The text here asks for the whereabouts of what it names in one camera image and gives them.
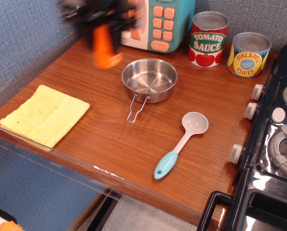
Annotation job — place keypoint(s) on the small steel pan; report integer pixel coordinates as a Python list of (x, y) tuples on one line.
[(149, 81)]

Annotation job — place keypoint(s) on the pineapple slices can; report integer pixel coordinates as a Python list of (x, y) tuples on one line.
[(248, 54)]

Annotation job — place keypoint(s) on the tomato sauce can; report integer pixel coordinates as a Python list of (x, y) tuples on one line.
[(207, 38)]

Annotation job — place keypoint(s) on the yellow folded towel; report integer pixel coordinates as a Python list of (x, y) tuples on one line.
[(45, 118)]

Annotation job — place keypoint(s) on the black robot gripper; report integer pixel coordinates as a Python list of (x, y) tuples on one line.
[(88, 14)]

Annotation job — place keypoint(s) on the teal toy microwave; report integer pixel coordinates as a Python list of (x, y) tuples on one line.
[(162, 24)]

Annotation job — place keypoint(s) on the grey spoon teal handle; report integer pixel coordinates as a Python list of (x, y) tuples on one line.
[(194, 123)]

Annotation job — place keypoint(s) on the orange fuzzy object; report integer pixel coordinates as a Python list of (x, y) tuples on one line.
[(10, 226)]

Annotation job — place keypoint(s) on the orange toy carrot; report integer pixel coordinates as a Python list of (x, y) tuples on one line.
[(104, 55)]

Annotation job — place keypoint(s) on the black toy stove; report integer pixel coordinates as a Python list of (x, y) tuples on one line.
[(259, 198)]

